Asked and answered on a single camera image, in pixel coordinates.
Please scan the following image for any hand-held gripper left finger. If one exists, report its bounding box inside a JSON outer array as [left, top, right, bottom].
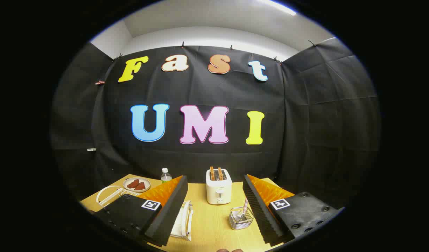
[[102, 175, 189, 247]]

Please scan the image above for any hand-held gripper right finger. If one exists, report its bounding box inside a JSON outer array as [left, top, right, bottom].
[[242, 174, 341, 246]]

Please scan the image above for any silver wire basket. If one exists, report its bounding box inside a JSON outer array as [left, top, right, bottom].
[[229, 206, 254, 230]]

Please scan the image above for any white wire dish rack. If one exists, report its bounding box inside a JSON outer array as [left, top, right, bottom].
[[96, 185, 194, 242]]

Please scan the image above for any small beige plate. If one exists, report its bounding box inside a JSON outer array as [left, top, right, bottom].
[[123, 177, 151, 193]]

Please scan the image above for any white toaster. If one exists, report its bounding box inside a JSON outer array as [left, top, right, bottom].
[[206, 168, 232, 205]]

